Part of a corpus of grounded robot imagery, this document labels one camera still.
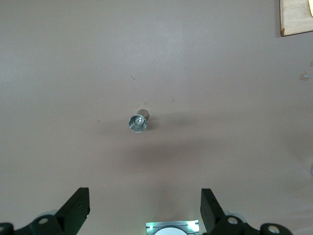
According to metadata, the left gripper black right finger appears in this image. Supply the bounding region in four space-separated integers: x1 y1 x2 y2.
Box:
201 188 293 235

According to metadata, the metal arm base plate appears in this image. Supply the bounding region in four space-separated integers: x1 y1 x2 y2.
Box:
145 219 201 235

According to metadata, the wooden cutting board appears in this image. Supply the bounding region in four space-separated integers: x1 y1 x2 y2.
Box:
279 0 313 38

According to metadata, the steel double jigger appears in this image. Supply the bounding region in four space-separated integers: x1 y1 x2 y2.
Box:
128 109 150 133

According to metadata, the wet liquid stain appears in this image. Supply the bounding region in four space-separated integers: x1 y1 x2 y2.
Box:
298 60 313 82

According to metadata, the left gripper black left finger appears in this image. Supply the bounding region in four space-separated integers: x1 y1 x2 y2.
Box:
0 187 90 235

